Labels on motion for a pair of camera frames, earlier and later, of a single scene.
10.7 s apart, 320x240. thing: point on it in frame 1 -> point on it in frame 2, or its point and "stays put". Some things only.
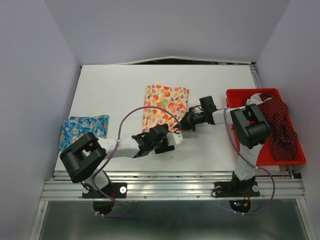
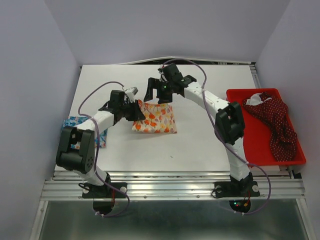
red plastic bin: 235,98 stays put
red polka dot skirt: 283,139 stays put
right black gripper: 187,122 -> 154,83
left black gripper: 165,148 -> 137,114
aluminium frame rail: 177,186 stays put
